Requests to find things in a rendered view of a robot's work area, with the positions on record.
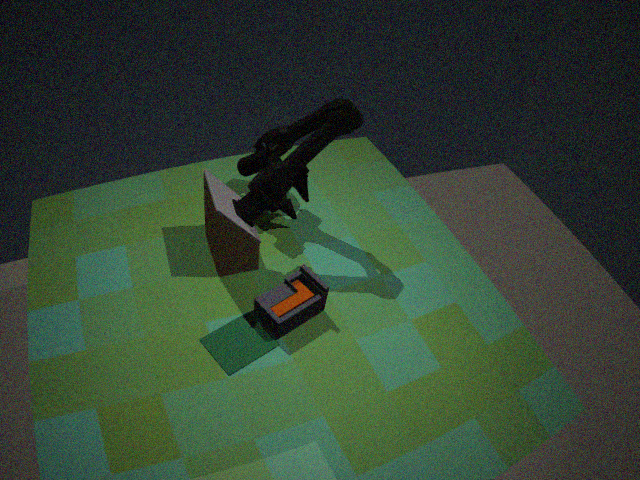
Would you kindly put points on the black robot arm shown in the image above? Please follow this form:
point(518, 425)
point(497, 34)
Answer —
point(276, 177)

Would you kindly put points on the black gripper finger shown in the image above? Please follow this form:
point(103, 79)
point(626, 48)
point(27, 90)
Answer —
point(302, 188)
point(288, 209)

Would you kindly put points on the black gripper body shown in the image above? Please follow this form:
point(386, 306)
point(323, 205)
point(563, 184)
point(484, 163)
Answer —
point(298, 177)

